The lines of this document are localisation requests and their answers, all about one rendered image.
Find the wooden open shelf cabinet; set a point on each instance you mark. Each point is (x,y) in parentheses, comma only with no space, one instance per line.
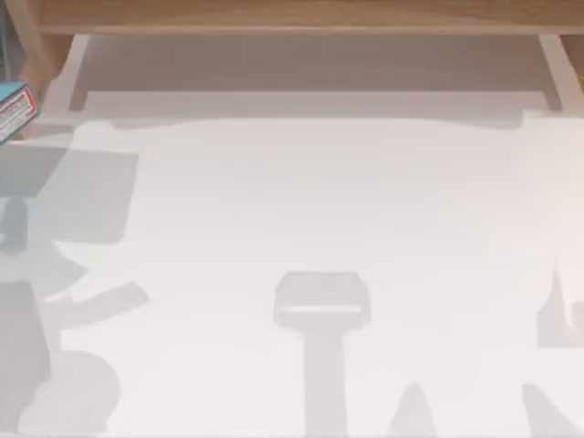
(292,18)

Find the teal and red box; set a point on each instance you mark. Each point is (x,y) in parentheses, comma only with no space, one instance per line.
(16,111)

